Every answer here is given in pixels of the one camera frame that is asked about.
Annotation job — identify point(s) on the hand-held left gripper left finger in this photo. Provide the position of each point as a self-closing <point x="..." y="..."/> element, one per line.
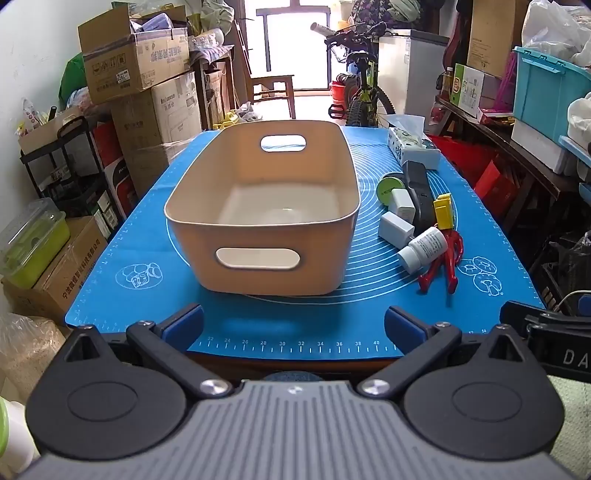
<point x="182" y="323"/>

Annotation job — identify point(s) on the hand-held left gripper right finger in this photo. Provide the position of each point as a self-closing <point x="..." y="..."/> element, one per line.
<point x="404" y="325"/>

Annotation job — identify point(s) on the green and white carton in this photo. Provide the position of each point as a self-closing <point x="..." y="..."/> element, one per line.
<point x="468" y="90"/>

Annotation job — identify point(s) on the clear grain sack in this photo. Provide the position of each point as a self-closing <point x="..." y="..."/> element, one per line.
<point x="25" y="350"/>

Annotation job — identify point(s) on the white chest freezer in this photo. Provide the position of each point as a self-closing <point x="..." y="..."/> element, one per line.
<point x="411" y="64"/>

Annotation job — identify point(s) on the green clear-lidded container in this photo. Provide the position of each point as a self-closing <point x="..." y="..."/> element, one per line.
<point x="32" y="244"/>

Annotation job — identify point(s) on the wooden chair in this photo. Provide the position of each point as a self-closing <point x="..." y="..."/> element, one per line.
<point x="272" y="87"/>

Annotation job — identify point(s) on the white and green jug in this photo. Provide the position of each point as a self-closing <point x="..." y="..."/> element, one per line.
<point x="14" y="438"/>

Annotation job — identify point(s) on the white foam box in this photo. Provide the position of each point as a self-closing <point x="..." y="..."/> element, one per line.
<point x="538" y="145"/>

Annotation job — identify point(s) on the blue silicone baking mat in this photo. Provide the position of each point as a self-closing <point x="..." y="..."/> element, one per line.
<point x="138" y="249"/>

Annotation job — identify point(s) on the dark wooden shelf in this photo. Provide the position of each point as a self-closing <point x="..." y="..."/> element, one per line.
<point x="521" y="152"/>

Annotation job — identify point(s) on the black plastic crate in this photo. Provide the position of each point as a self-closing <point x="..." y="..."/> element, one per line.
<point x="565" y="267"/>

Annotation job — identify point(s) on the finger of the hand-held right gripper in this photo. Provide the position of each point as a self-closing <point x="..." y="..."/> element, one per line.
<point x="519" y="311"/>

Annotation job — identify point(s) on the large white charger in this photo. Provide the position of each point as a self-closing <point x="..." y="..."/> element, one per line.
<point x="395" y="228"/>

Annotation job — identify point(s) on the small white charger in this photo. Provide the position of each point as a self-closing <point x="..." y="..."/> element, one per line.
<point x="401" y="204"/>

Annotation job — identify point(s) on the red bucket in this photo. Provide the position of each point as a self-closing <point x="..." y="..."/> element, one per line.
<point x="339" y="94"/>

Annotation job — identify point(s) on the teal plastic storage tub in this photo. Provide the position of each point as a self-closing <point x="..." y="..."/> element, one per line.
<point x="545" y="97"/>

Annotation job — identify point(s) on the black oblong device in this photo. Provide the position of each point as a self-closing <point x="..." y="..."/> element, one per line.
<point x="418" y="184"/>

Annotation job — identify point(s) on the round grey-rimmed disc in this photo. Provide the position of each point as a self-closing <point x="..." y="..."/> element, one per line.
<point x="392" y="173"/>

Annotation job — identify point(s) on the green black bicycle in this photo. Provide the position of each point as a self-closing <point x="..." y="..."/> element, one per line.
<point x="362" y="92"/>

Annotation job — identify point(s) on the open cardboard box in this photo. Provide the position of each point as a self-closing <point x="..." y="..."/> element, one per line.
<point x="134" y="64"/>

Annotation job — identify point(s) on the red gift box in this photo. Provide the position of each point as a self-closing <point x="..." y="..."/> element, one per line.
<point x="496" y="187"/>

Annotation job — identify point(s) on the large printed cardboard box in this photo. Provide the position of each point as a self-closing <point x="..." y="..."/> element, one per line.
<point x="157" y="124"/>

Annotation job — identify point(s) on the white pill bottle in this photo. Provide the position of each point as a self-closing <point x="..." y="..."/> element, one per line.
<point x="427" y="244"/>

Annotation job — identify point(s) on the black utility cart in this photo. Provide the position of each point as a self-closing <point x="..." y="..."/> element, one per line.
<point x="74" y="180"/>

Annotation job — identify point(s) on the beige plastic storage bin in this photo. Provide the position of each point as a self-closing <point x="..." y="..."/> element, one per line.
<point x="300" y="184"/>

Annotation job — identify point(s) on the white plastic bag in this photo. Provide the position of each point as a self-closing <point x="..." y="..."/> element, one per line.
<point x="554" y="27"/>

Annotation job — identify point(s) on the tall brown cardboard box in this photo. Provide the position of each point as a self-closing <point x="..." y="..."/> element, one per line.
<point x="496" y="32"/>

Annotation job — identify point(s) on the red paper bag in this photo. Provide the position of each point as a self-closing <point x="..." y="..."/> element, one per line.
<point x="461" y="154"/>

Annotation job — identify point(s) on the patterned tissue box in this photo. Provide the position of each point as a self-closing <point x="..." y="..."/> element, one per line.
<point x="411" y="147"/>

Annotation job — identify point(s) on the low brown cardboard box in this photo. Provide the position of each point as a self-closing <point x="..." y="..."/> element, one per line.
<point x="69" y="272"/>

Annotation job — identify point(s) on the brown oil bottle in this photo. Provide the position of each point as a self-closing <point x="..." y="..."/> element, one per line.
<point x="447" y="83"/>

